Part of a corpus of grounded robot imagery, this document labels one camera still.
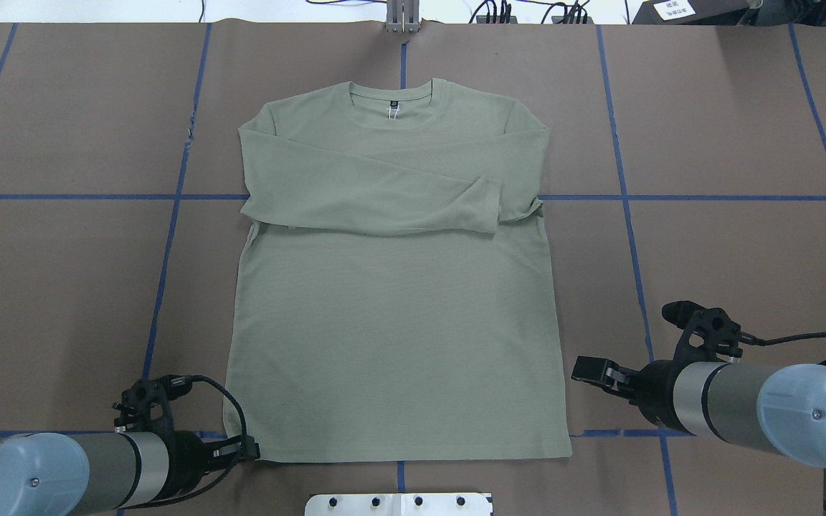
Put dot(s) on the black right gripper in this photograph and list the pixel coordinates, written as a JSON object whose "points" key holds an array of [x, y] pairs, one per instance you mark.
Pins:
{"points": [[654, 392]]}

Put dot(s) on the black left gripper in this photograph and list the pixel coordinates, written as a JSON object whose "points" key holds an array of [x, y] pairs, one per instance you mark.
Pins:
{"points": [[185, 454]]}

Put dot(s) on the green long-sleeve shirt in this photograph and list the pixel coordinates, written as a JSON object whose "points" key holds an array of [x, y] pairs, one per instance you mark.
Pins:
{"points": [[395, 295]]}

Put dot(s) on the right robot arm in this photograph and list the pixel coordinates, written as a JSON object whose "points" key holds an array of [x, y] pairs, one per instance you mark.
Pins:
{"points": [[774, 410]]}

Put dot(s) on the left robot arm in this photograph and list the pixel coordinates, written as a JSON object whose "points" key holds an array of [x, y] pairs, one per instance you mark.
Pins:
{"points": [[47, 473]]}

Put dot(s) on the black box with label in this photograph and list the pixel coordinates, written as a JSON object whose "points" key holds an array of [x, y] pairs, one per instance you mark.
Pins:
{"points": [[705, 13]]}

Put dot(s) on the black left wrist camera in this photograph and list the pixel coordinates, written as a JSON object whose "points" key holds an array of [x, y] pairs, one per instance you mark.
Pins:
{"points": [[146, 406]]}

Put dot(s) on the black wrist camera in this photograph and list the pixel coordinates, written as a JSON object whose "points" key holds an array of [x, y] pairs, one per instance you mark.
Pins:
{"points": [[146, 406], [708, 334]]}

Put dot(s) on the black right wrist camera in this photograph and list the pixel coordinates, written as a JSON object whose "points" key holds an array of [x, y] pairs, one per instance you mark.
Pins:
{"points": [[708, 334]]}

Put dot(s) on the white pedestal base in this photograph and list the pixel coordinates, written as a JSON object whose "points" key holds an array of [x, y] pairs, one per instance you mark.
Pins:
{"points": [[431, 503]]}

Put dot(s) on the aluminium frame post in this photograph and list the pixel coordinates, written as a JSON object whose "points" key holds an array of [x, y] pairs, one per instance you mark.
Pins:
{"points": [[402, 16]]}

